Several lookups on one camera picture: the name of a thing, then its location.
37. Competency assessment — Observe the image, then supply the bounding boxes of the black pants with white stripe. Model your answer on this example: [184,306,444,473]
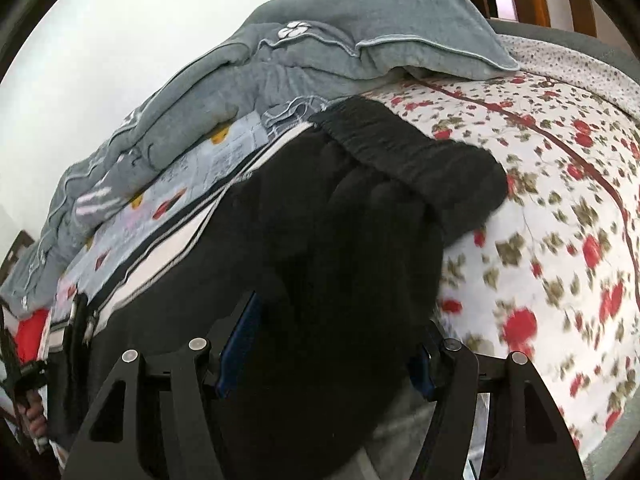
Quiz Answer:
[64,96,508,479]

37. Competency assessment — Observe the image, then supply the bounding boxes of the person's left hand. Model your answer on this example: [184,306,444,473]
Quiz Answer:
[20,390,48,444]

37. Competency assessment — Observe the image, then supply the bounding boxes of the red pillow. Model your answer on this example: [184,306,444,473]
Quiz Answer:
[14,309,49,364]

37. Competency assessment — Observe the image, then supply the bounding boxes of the red floral bedsheet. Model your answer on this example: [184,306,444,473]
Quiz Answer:
[361,34,640,466]

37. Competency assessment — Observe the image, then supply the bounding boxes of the fruit print grid bedsheet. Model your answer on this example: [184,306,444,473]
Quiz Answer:
[50,96,329,324]

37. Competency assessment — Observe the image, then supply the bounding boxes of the grey quilted comforter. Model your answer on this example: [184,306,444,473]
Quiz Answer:
[1,0,518,318]

